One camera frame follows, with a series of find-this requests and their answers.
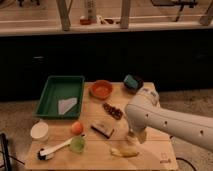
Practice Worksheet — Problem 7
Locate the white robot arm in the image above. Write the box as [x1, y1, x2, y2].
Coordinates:
[125, 87, 213, 152]

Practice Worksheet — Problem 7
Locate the green plastic cup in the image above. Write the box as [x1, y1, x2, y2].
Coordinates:
[69, 136, 85, 153]

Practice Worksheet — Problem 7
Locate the white folded paper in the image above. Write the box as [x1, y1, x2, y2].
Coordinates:
[58, 98, 77, 115]

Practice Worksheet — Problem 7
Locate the yellow banana peel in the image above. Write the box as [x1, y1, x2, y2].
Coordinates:
[110, 148, 139, 157]

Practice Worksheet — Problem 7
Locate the black bowl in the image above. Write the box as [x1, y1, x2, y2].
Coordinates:
[123, 74, 143, 93]

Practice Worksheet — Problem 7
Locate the teal sponge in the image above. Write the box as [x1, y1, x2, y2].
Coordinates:
[124, 75, 138, 89]

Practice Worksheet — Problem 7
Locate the orange bowl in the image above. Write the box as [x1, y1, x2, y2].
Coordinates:
[90, 80, 113, 100]

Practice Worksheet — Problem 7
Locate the orange tomato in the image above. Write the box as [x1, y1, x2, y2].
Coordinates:
[70, 121, 84, 135]

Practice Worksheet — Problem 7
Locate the green plastic tray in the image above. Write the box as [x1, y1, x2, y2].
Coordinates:
[35, 76, 84, 119]

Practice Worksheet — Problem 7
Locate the white dish brush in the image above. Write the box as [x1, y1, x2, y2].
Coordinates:
[37, 136, 76, 160]

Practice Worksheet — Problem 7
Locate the red white object on shelf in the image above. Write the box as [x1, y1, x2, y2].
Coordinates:
[79, 16, 92, 25]

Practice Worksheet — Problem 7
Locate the black stand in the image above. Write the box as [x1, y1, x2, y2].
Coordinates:
[0, 133, 12, 171]

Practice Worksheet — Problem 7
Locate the black cable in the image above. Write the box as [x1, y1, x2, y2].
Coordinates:
[169, 134, 198, 171]

